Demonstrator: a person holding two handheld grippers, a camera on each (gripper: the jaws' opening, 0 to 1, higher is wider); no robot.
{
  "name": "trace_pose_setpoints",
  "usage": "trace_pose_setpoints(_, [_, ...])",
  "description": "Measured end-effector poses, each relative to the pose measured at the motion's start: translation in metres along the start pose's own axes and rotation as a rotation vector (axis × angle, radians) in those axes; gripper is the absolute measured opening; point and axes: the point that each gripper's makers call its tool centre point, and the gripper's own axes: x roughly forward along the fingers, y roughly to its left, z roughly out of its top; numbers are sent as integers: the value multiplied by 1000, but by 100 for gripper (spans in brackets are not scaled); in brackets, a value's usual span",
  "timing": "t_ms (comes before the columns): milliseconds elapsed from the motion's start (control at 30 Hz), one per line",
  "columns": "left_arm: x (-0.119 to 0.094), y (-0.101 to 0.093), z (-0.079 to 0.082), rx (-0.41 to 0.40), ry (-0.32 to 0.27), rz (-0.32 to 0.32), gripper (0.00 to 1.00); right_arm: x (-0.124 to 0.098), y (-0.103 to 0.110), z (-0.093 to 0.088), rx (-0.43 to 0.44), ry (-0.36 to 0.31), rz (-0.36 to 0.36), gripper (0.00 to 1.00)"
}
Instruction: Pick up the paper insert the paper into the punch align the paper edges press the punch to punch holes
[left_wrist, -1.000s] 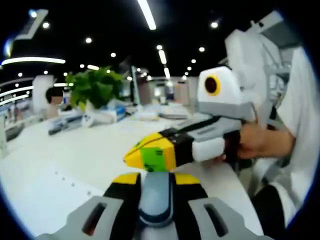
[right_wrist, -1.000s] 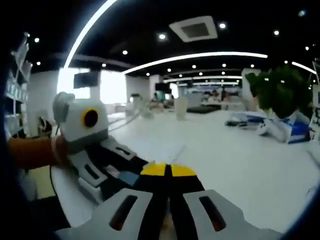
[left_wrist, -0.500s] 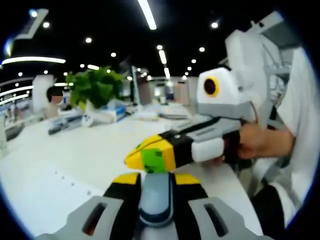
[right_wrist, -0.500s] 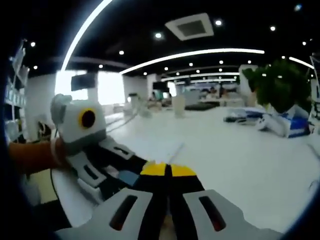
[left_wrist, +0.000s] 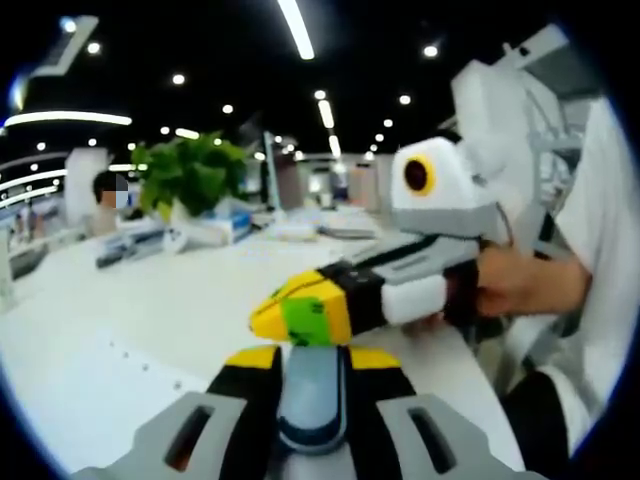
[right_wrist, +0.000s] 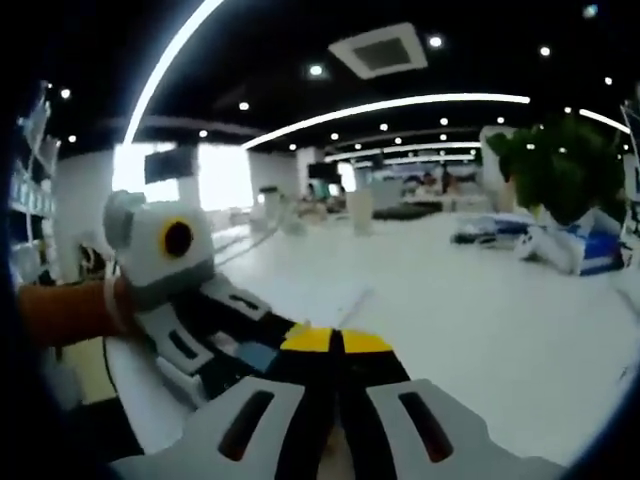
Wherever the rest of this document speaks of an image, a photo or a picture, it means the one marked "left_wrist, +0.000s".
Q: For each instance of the blue-grey paper punch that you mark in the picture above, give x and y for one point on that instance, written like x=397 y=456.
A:
x=311 y=395

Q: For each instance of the green potted plant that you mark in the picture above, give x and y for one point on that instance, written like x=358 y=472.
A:
x=195 y=170

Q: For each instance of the blue and white box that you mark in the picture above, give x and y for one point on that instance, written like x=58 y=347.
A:
x=235 y=225

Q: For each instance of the stack of blue-white documents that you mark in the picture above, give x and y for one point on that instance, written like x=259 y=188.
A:
x=130 y=245

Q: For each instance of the straight ceiling light bar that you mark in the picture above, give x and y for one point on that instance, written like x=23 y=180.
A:
x=296 y=30

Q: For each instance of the white controller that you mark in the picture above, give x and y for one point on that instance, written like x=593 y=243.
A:
x=176 y=239

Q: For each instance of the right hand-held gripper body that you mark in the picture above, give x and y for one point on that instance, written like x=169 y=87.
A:
x=450 y=200

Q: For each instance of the dark red board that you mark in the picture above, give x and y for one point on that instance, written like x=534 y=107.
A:
x=287 y=180

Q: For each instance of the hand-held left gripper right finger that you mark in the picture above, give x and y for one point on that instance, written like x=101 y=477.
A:
x=425 y=440

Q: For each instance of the person's right hand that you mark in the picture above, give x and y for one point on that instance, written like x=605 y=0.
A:
x=530 y=285

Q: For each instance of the square ceiling air vent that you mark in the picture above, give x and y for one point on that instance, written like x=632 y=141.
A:
x=65 y=47

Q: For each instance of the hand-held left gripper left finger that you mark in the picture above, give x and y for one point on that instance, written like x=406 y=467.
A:
x=165 y=440

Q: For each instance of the operator in white shirt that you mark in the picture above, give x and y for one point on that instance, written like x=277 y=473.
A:
x=600 y=225

